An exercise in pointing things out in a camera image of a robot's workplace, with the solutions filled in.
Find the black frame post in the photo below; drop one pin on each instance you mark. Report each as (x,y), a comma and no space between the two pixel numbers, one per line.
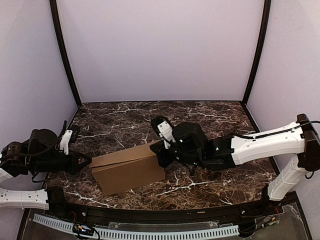
(63,51)
(258,51)

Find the white slotted cable duct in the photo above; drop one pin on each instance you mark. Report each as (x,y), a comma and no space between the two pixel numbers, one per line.
(130,231)

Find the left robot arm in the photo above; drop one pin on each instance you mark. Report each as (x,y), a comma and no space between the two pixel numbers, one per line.
(44,152)

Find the left black frame post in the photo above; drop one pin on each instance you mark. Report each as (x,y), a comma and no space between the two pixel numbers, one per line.
(63,51)

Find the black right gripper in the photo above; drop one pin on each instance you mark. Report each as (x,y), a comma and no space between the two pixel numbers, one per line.
(161,155)

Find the small green circuit board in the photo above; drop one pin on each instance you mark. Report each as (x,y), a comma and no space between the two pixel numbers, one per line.
(82,229)

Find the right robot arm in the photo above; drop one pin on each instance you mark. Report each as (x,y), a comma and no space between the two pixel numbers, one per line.
(187,144)

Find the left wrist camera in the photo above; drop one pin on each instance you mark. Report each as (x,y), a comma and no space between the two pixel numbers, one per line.
(69,137)

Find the brown cardboard box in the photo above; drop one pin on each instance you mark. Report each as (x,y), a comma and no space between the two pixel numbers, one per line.
(126,169)

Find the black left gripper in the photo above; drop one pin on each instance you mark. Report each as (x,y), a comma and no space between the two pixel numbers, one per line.
(72,163)

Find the right black frame post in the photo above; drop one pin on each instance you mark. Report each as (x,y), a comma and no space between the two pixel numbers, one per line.
(258,51)

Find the black front rail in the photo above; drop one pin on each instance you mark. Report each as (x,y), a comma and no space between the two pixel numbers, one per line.
(237,214)

